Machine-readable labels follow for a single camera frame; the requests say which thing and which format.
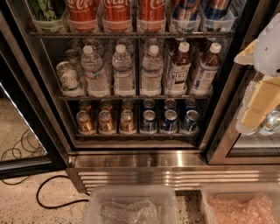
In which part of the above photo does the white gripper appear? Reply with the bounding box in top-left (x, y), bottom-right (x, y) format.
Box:
top-left (234, 13), bottom-right (280, 135)

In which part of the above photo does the blue silver redbull can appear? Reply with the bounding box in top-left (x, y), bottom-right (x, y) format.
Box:
top-left (171, 0), bottom-right (200, 32)

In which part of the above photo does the silver can behind right door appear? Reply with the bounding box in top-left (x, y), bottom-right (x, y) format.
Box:
top-left (259, 110), bottom-right (280, 136)

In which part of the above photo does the right fridge glass door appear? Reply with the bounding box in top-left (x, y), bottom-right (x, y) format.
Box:
top-left (206, 0), bottom-right (280, 165)

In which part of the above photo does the right blue can front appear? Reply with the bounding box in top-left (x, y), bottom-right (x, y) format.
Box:
top-left (180, 109), bottom-right (200, 135)

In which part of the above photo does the middle blue can front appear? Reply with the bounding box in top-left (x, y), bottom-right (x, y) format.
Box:
top-left (160, 109), bottom-right (178, 134)

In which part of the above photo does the left blue can front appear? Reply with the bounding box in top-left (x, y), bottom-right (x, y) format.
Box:
top-left (140, 110), bottom-right (157, 134)

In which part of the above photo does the steel fridge base grille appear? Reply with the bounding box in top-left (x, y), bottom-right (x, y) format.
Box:
top-left (66, 151), bottom-right (280, 193)

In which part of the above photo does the right coca-cola can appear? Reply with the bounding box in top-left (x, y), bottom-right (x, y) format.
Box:
top-left (139, 0), bottom-right (165, 32)

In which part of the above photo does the coca-cola can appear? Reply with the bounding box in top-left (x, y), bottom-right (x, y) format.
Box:
top-left (103, 0), bottom-right (130, 32)
top-left (139, 0), bottom-right (165, 32)
top-left (66, 0), bottom-right (98, 32)

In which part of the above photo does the right gold can front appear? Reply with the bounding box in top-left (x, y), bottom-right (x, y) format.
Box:
top-left (119, 110), bottom-right (136, 135)

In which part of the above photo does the gold can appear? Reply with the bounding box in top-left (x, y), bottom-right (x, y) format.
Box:
top-left (76, 110), bottom-right (95, 136)
top-left (119, 110), bottom-right (136, 135)
top-left (98, 110), bottom-right (116, 135)

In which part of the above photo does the middle coca-cola can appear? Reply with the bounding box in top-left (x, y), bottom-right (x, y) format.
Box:
top-left (103, 0), bottom-right (130, 32)

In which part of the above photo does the middle gold can front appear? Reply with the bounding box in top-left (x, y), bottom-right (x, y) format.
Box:
top-left (98, 110), bottom-right (116, 135)

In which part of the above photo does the left gold can front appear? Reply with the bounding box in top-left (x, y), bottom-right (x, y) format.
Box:
top-left (76, 110), bottom-right (95, 136)

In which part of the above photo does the left coca-cola can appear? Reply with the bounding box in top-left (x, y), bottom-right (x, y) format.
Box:
top-left (66, 0), bottom-right (98, 32)

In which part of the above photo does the green lacroix can top shelf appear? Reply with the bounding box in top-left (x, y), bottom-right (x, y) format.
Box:
top-left (26, 0), bottom-right (66, 32)

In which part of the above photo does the open fridge glass door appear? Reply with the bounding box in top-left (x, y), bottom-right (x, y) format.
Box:
top-left (0, 4), bottom-right (67, 180)

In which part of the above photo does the right iced tea bottle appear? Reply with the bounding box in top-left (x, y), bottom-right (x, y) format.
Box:
top-left (190, 42), bottom-right (221, 95)

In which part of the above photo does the iced tea bottle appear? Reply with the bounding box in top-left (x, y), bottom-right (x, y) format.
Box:
top-left (164, 42), bottom-right (191, 96)
top-left (190, 42), bottom-right (221, 95)

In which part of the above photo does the left iced tea bottle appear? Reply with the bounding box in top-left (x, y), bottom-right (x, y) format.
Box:
top-left (164, 42), bottom-right (191, 96)

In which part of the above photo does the right water bottle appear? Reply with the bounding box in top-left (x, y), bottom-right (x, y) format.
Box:
top-left (140, 45), bottom-right (164, 96)

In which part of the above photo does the water bottle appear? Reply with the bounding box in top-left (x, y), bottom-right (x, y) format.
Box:
top-left (81, 45), bottom-right (110, 97)
top-left (112, 44), bottom-right (135, 96)
top-left (140, 45), bottom-right (164, 96)

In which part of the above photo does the bin with pink bubble wrap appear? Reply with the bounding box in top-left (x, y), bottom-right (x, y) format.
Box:
top-left (200, 183), bottom-right (280, 224)

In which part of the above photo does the middle water bottle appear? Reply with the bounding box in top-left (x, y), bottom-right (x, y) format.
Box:
top-left (112, 44), bottom-right (135, 96)

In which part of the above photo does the pink bubble wrap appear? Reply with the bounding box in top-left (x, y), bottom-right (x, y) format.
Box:
top-left (207, 192), bottom-right (278, 224)

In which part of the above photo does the left water bottle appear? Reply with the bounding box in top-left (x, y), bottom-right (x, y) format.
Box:
top-left (81, 45), bottom-right (110, 97)

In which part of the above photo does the clear bubble wrap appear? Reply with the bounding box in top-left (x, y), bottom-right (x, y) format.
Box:
top-left (101, 199), bottom-right (162, 224)

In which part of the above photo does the clear plastic bin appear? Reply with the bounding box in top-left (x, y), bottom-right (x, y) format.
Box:
top-left (85, 185), bottom-right (179, 224)

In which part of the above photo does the black power cable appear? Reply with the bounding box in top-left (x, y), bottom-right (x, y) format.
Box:
top-left (35, 174), bottom-right (90, 210)

